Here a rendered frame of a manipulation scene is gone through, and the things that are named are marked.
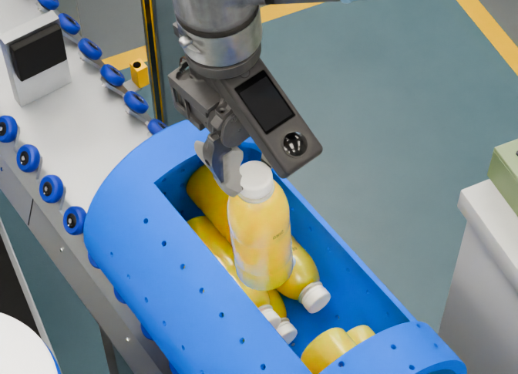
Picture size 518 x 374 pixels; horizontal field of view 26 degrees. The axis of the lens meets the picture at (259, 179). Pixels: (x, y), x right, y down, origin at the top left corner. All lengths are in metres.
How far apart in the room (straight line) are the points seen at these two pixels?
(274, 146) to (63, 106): 0.95
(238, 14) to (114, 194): 0.56
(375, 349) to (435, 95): 1.95
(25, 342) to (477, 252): 0.64
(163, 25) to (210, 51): 1.24
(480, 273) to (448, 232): 1.30
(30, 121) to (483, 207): 0.80
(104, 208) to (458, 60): 1.96
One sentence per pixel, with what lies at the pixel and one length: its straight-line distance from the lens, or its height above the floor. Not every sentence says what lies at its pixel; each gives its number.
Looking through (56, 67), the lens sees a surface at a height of 0.98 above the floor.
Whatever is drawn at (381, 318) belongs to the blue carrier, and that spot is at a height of 1.05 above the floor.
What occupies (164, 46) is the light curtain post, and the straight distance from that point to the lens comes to 2.27.
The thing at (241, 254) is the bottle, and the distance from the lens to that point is 1.26.
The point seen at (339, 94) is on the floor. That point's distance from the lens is 3.18.
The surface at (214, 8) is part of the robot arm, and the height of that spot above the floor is 1.72.
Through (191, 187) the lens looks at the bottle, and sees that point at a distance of 1.58.
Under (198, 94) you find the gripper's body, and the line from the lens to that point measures 1.08.
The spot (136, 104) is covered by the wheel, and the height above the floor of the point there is 0.98.
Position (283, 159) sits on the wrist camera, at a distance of 1.03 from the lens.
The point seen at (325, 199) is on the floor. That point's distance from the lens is 2.94.
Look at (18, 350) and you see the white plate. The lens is 1.56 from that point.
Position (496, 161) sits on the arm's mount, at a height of 1.19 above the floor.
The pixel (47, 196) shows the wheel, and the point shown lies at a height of 0.96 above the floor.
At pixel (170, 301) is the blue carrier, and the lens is 1.41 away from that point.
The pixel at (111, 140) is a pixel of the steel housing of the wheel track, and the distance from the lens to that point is 1.88.
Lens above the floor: 2.38
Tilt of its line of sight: 53 degrees down
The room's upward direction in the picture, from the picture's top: straight up
